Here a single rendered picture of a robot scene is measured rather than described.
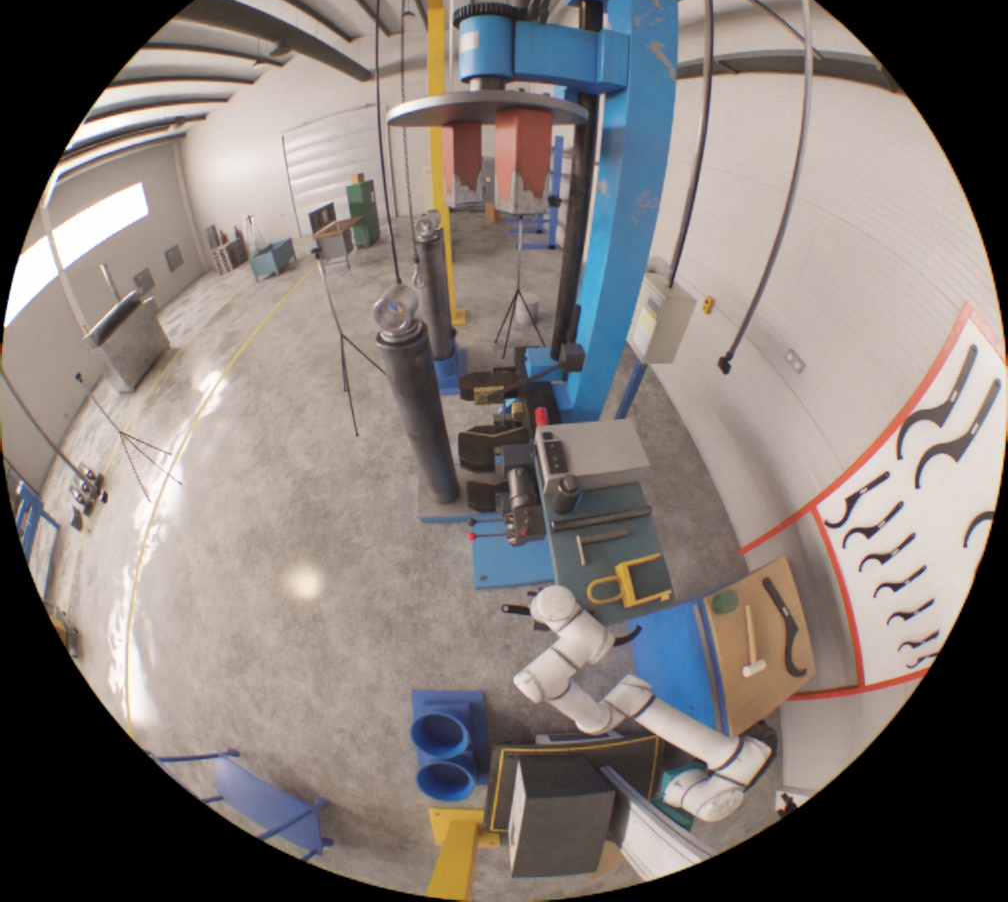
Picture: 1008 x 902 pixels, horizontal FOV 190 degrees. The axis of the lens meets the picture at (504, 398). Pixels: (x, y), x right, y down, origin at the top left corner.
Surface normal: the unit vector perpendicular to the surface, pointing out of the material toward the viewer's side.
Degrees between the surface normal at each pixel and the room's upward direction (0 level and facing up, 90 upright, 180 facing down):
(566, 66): 90
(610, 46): 90
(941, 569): 90
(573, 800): 0
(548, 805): 0
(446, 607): 0
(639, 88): 90
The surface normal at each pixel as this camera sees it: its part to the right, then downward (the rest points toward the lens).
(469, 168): 0.51, 0.62
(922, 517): -1.00, 0.06
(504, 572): 0.01, -0.70
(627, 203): 0.10, 0.72
